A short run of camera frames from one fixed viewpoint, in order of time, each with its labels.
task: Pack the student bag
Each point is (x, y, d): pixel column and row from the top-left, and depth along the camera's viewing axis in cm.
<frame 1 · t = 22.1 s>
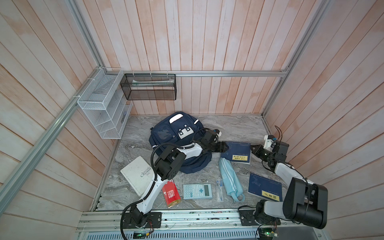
left hand: (225, 149, 96), fingers open
right hand: (250, 145, 90), fingers closed
navy blue student backpack: (178, 129, 104), point 8 cm above the table
white hardcover book: (139, 174, 90), on the table
red booklet: (171, 194, 83), on the table
light blue calculator: (195, 191, 83), point 2 cm above the table
clear pen pack: (219, 191, 84), on the table
light blue pencil case: (231, 180, 85), point 4 cm above the table
navy notebook far: (238, 152, 95), point 6 cm above the table
navy notebook near: (265, 187, 85), on the table

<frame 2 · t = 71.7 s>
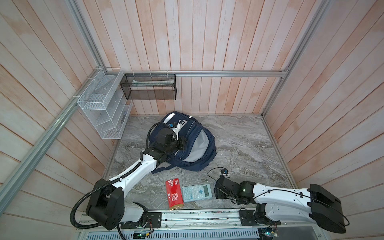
left hand: (187, 141, 81), fingers closed
right hand: (217, 191, 83), fingers open
red booklet: (175, 197, 81), on the table
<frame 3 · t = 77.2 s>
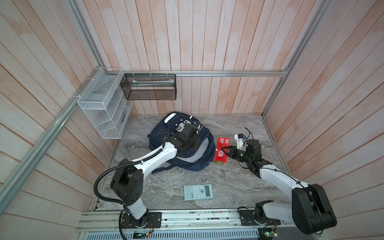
left hand: (195, 141, 86), fingers closed
right hand: (222, 148, 85), fingers closed
red booklet: (220, 156, 86), point 12 cm above the table
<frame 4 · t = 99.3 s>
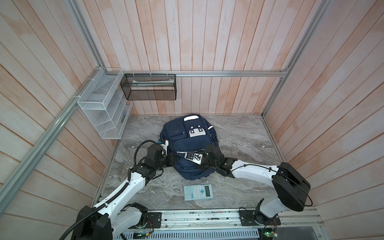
left hand: (176, 159, 82), fingers closed
right hand: (191, 155, 85), fingers closed
navy blue student backpack: (188, 133, 97), point 12 cm above the table
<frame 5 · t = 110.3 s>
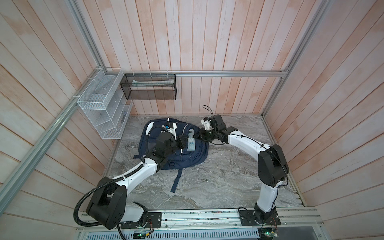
left hand: (189, 139, 81), fingers closed
right hand: (193, 137, 89), fingers open
light blue calculator: (191, 146, 90), point 12 cm above the table
